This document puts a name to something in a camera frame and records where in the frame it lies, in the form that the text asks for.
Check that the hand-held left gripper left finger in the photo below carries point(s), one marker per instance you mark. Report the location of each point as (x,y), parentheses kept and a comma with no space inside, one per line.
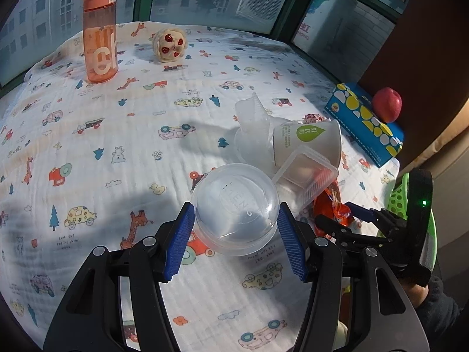
(179,242)

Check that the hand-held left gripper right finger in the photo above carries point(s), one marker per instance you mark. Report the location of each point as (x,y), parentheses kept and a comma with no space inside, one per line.
(291,242)

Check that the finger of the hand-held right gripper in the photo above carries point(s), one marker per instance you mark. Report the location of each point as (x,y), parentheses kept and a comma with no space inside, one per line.
(357,209)
(337,229)

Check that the orange snack wrapper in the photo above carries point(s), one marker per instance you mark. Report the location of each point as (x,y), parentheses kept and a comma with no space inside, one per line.
(329,205)

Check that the green plastic basket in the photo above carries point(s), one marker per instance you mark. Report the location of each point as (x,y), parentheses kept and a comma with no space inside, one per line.
(399,198)

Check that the clear round plastic bowl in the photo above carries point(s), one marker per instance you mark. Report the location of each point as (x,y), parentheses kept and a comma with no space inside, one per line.
(234,205)

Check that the white plastic cup lid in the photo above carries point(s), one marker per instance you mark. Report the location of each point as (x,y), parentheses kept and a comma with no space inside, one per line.
(252,147)

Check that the clear plastic container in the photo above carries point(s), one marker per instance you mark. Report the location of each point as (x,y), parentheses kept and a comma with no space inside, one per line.
(252,113)

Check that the person's right forearm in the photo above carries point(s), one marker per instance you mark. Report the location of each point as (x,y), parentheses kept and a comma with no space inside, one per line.
(436,315)

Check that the clear rectangular plastic box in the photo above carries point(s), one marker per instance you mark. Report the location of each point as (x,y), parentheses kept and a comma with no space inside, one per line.
(304,176)

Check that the white paper cup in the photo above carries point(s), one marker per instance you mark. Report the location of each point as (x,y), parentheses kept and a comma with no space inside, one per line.
(307,139)

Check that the blue tissue box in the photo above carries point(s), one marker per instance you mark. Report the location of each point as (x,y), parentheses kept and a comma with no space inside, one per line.
(351,113)

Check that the red and white candy wrapper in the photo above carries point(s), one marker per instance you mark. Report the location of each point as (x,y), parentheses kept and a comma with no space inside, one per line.
(313,118)

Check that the red apple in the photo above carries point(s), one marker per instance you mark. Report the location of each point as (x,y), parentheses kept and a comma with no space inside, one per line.
(386,104)

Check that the printed blanket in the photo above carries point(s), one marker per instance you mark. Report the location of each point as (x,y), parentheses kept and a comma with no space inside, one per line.
(110,154)

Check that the beige plush toy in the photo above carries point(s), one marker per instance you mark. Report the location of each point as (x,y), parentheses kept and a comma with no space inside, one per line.
(166,46)

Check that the orange water bottle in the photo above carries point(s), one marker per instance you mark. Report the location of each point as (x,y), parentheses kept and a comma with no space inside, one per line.
(99,44)

